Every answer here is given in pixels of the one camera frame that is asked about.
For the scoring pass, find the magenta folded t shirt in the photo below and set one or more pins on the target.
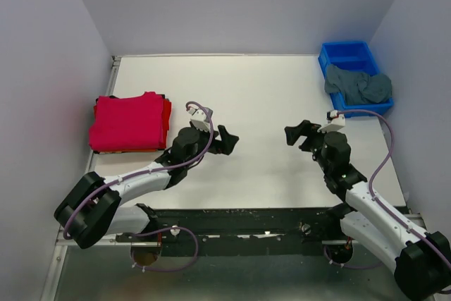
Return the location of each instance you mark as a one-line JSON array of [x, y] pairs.
[[127, 121]]

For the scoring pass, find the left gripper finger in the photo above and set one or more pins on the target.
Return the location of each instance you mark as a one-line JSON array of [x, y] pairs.
[[228, 144], [223, 132]]

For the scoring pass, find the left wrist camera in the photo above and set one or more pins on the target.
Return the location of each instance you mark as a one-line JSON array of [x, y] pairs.
[[200, 119]]

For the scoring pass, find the grey-blue t shirt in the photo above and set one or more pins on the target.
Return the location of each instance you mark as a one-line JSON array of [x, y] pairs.
[[358, 88]]

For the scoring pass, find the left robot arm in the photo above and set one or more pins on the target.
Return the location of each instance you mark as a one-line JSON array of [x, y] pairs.
[[95, 206]]

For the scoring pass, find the blue plastic bin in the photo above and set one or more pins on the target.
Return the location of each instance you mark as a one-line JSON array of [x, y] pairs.
[[353, 56]]

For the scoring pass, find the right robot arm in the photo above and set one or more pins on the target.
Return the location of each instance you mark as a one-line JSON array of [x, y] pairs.
[[418, 260]]

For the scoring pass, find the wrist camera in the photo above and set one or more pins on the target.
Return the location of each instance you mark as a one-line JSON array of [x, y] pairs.
[[200, 119], [335, 122]]

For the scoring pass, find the red folded t shirt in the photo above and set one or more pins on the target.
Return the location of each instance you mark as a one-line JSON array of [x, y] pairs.
[[166, 117]]

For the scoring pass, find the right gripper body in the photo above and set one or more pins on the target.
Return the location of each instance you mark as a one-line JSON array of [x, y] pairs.
[[314, 142]]

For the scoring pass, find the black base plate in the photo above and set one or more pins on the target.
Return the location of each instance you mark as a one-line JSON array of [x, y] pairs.
[[241, 232]]

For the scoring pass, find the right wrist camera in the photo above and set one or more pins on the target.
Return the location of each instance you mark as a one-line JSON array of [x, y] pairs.
[[335, 122]]

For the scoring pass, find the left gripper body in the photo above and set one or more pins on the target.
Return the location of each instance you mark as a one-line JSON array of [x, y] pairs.
[[205, 138]]

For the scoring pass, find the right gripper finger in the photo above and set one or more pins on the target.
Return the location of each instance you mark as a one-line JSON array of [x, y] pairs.
[[293, 134], [304, 124]]

